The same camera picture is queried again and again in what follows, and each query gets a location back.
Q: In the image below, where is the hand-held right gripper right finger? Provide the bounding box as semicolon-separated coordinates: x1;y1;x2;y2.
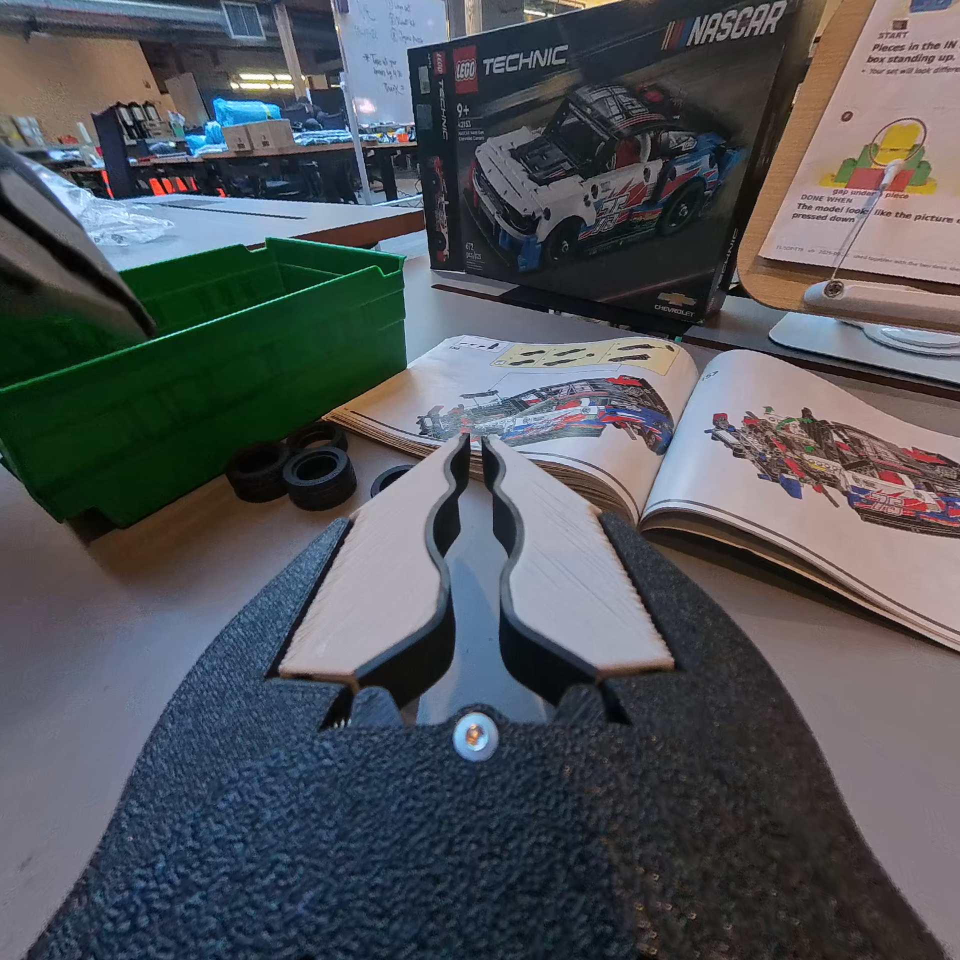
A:
483;436;675;684

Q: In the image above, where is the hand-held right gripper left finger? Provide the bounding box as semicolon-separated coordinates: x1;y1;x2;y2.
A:
279;433;472;689

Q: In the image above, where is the green plastic bin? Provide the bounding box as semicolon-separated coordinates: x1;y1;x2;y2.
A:
0;237;408;526

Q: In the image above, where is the clear plastic bag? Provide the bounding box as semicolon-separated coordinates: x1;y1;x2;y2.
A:
30;161;174;249

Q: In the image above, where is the open instruction book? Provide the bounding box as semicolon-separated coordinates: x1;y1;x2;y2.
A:
326;335;960;650

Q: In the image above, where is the white stand base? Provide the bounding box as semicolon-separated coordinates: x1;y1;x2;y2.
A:
768;281;960;387

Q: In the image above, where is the whiteboard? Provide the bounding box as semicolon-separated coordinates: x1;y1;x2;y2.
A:
332;0;451;129

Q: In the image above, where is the dark toy car box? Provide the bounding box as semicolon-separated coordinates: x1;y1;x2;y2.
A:
407;0;800;324

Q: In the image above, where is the printed instruction sheet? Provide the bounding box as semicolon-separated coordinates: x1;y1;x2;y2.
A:
759;0;960;286

